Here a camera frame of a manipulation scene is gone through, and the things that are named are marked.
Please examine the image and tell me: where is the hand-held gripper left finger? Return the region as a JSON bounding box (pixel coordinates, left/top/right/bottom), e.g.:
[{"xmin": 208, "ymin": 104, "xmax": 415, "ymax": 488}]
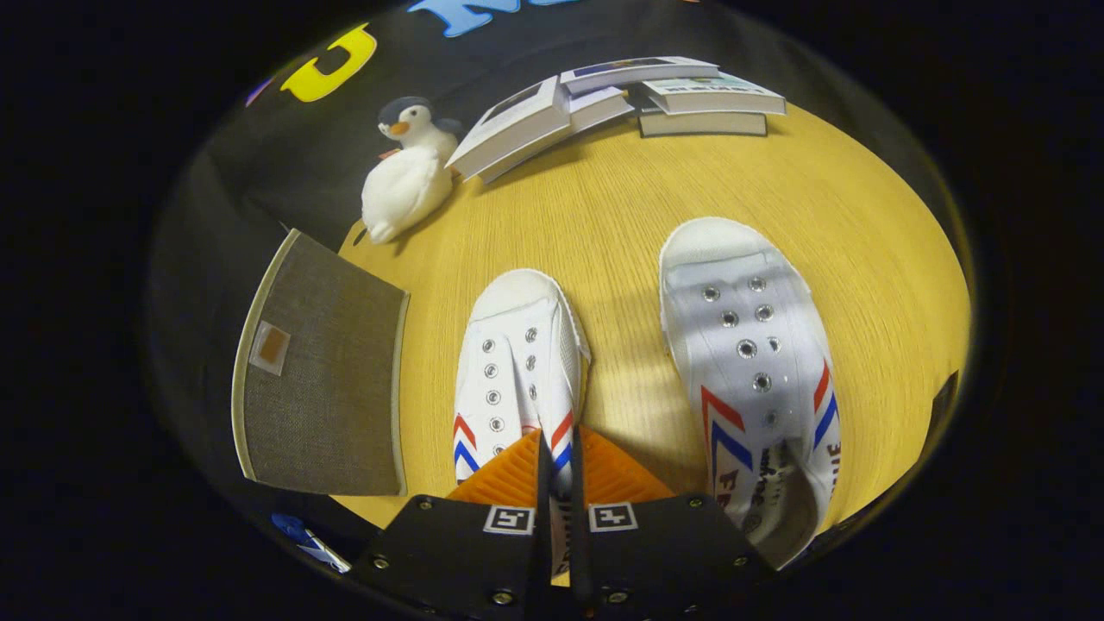
[{"xmin": 354, "ymin": 427, "xmax": 554, "ymax": 621}]

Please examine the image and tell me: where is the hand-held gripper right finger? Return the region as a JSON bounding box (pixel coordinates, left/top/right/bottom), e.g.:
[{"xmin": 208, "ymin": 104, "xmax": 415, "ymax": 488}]
[{"xmin": 569, "ymin": 424, "xmax": 777, "ymax": 618}]

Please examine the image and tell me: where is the white canvas shoe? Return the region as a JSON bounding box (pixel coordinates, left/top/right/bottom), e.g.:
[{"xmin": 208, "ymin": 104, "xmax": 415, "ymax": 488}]
[
  {"xmin": 453, "ymin": 269, "xmax": 593, "ymax": 580},
  {"xmin": 659, "ymin": 216, "xmax": 843, "ymax": 571}
]

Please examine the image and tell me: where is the grey fabric storage box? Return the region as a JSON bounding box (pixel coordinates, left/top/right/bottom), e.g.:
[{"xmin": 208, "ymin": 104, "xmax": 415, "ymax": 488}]
[{"xmin": 231, "ymin": 229, "xmax": 411, "ymax": 498}]

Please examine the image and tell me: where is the blue and white object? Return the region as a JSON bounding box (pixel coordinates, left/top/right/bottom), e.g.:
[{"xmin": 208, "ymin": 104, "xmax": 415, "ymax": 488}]
[{"xmin": 271, "ymin": 513, "xmax": 351, "ymax": 574}]

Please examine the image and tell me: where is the white round plush toy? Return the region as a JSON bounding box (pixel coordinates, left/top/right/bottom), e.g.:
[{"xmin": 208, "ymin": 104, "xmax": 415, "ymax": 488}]
[{"xmin": 361, "ymin": 145, "xmax": 455, "ymax": 245}]

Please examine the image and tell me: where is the small black block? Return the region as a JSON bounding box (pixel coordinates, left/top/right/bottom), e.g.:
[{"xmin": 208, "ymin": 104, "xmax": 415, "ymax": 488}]
[{"xmin": 919, "ymin": 371, "xmax": 960, "ymax": 460}]

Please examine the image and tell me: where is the plain white book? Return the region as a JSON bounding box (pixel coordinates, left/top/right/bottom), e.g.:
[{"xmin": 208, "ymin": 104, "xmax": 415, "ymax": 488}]
[{"xmin": 565, "ymin": 86, "xmax": 636, "ymax": 135}]

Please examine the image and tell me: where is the penguin plush toy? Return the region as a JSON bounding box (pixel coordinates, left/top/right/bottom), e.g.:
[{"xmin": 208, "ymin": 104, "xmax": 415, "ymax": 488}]
[{"xmin": 378, "ymin": 97, "xmax": 463, "ymax": 161}]

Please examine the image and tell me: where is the black backdrop cloth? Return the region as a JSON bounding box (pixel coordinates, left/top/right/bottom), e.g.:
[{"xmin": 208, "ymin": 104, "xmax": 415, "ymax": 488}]
[{"xmin": 147, "ymin": 0, "xmax": 958, "ymax": 536}]

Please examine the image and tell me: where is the book with pale teal cover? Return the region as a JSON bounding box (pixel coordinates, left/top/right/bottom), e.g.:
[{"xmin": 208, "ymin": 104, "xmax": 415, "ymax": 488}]
[{"xmin": 643, "ymin": 73, "xmax": 787, "ymax": 116}]

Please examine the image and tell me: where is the book with blue cover picture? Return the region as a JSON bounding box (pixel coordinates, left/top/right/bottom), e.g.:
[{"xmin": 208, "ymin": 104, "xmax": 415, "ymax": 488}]
[{"xmin": 559, "ymin": 56, "xmax": 721, "ymax": 96}]

